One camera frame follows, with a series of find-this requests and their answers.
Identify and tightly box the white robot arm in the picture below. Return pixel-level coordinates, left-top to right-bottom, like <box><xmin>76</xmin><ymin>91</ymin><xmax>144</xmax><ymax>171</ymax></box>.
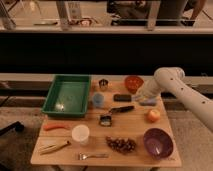
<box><xmin>137</xmin><ymin>67</ymin><xmax>213</xmax><ymax>132</ymax></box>

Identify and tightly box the red bowl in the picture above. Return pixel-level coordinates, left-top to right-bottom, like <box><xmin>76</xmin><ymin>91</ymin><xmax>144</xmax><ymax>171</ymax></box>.
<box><xmin>124</xmin><ymin>75</ymin><xmax>144</xmax><ymax>94</ymax></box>

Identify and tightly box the purple bowl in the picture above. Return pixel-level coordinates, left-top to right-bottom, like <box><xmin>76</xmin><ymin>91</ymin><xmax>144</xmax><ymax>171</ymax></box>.
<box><xmin>143</xmin><ymin>128</ymin><xmax>174</xmax><ymax>160</ymax></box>

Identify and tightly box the small metal cup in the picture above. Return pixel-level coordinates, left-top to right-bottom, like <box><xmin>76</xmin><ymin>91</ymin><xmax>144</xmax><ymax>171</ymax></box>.
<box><xmin>99</xmin><ymin>79</ymin><xmax>109</xmax><ymax>91</ymax></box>

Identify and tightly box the black rectangular block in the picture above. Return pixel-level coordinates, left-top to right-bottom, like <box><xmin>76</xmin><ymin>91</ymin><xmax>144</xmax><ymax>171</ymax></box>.
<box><xmin>113</xmin><ymin>94</ymin><xmax>131</xmax><ymax>102</ymax></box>

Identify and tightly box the light blue cup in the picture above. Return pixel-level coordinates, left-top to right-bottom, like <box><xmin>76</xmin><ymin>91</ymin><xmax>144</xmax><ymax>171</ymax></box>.
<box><xmin>92</xmin><ymin>93</ymin><xmax>104</xmax><ymax>108</ymax></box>

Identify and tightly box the green plastic tray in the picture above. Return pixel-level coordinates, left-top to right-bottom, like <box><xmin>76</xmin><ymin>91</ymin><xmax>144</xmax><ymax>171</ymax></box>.
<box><xmin>42</xmin><ymin>75</ymin><xmax>91</xmax><ymax>118</ymax></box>

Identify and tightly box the blue sponge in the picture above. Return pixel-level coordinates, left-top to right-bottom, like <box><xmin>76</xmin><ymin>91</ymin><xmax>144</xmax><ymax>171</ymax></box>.
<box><xmin>139</xmin><ymin>98</ymin><xmax>157</xmax><ymax>106</ymax></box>

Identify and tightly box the wooden table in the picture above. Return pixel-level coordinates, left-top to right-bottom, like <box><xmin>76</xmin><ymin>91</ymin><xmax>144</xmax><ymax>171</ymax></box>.
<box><xmin>31</xmin><ymin>81</ymin><xmax>181</xmax><ymax>168</ymax></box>

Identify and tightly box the white plastic cup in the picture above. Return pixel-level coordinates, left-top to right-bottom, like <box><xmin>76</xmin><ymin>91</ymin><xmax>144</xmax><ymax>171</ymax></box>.
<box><xmin>71</xmin><ymin>124</ymin><xmax>90</xmax><ymax>145</ymax></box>

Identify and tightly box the orange fruit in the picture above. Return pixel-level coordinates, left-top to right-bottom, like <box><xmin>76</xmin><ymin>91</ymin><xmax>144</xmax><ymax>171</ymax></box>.
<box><xmin>147</xmin><ymin>109</ymin><xmax>161</xmax><ymax>122</ymax></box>

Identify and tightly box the bunch of dark grapes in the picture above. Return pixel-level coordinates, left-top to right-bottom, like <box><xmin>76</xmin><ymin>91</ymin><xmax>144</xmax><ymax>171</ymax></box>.
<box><xmin>106</xmin><ymin>137</ymin><xmax>136</xmax><ymax>154</ymax></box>

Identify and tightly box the orange carrot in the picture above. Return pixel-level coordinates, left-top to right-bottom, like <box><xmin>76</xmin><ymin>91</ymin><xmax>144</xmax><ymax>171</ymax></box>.
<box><xmin>43</xmin><ymin>124</ymin><xmax>69</xmax><ymax>131</ymax></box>

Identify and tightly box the metal fork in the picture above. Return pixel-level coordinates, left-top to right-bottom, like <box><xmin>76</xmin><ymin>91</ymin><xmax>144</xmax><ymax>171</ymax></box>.
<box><xmin>78</xmin><ymin>153</ymin><xmax>109</xmax><ymax>160</ymax></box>

